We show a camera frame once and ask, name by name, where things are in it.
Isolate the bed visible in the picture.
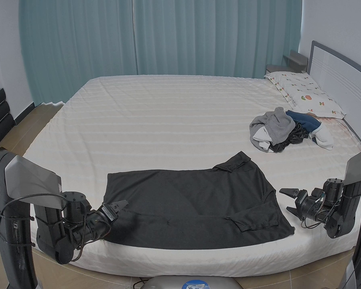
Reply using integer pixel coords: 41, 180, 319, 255
22, 40, 361, 278

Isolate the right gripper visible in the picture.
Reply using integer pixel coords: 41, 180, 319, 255
279, 188, 319, 222

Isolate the pile of clothes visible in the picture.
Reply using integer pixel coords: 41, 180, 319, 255
249, 107, 334, 153

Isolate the blue-green curtain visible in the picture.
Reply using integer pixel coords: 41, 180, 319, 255
19, 0, 139, 108
132, 0, 303, 79

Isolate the black cable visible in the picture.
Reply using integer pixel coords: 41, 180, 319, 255
0, 193, 69, 219

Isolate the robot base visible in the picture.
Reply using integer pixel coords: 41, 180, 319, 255
140, 276, 241, 289

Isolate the grey bedside table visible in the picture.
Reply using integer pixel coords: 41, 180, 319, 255
265, 50, 309, 75

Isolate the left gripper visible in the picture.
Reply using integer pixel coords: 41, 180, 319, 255
86, 200, 129, 241

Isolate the black T-shirt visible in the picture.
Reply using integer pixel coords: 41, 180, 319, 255
103, 151, 295, 249

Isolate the white printed pillow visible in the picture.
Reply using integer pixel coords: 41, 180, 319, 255
264, 71, 346, 120

